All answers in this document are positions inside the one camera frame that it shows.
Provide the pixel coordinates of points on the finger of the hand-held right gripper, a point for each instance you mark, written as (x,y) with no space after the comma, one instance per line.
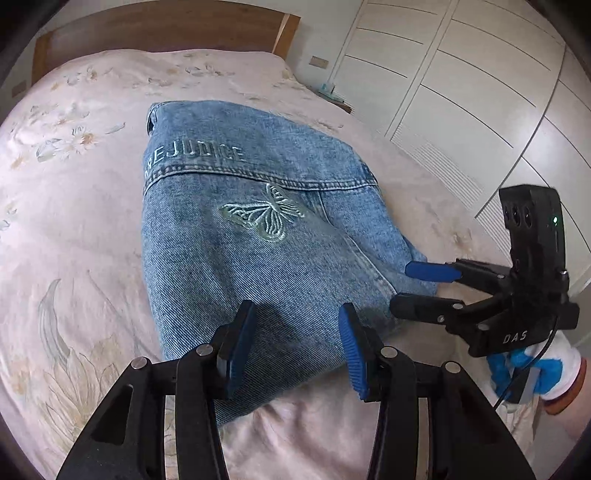
(429,271)
(415,304)

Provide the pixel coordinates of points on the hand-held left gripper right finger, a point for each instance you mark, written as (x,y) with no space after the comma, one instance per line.
(353,355)

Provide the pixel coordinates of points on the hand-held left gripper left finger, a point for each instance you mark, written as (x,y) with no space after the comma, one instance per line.
(242,341)

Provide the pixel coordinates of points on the blue denim jeans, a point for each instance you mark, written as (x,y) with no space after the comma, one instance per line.
(231,258)

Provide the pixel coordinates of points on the person's right forearm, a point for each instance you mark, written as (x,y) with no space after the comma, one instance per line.
(577,420)

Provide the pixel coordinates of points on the person's right hand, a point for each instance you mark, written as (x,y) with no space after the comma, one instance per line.
(556,369)

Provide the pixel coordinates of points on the wooden nightstand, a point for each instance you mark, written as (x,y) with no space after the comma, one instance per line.
(344,107)

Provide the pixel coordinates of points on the white wardrobe doors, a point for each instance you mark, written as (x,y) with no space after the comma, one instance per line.
(461,69)

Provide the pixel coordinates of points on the teal box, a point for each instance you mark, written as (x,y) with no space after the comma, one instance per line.
(330,91)

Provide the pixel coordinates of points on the bed with floral pink bedspread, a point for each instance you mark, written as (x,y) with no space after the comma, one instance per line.
(69,207)

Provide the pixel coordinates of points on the wooden headboard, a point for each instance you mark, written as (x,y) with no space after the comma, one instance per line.
(161,32)

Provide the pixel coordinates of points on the beige wall socket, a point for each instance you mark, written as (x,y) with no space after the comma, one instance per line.
(318,62)
(18,88)

